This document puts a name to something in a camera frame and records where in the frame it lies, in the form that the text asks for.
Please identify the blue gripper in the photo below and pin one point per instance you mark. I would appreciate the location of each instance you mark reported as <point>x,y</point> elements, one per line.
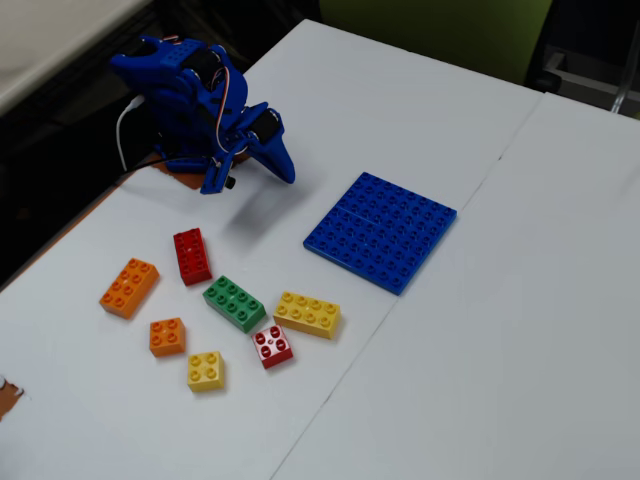
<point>276,150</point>

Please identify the orange 2x4 block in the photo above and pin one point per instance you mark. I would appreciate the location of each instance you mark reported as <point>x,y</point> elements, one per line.
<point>127,289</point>

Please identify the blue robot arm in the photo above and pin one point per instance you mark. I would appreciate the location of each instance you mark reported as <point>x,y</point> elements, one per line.
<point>175,100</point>

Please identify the red 2x4 block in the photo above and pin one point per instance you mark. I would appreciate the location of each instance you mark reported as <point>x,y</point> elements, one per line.
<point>192,256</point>

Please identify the green 2x4 block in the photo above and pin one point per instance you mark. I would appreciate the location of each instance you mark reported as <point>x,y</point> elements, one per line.
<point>233,302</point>

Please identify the yellow 2x4 block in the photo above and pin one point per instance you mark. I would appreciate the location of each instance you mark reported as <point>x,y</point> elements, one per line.
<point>307,314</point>

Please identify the red 2x2 block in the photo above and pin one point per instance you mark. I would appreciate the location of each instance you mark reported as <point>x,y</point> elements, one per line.
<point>272,346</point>

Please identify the orange 2x2 block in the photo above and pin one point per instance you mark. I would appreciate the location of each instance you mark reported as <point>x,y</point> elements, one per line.
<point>167,337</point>

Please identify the yellow 2x2 block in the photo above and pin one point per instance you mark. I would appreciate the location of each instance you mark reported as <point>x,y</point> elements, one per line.
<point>205,371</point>

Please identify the white foam board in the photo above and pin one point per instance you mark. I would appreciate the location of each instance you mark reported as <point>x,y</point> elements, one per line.
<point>500,350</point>
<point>350,125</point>

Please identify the green chair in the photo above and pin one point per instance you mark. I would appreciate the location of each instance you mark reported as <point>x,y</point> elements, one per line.
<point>430,35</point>

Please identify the white desk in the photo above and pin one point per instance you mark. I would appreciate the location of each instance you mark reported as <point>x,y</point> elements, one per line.
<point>55,35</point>

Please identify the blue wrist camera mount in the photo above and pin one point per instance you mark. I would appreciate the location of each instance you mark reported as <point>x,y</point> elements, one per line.
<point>216,175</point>

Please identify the blue 8x8 base plate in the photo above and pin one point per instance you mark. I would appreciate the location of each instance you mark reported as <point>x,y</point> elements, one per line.
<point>380,232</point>

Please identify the black chair with metal frame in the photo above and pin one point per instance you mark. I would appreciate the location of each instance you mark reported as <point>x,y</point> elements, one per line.
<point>585,45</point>

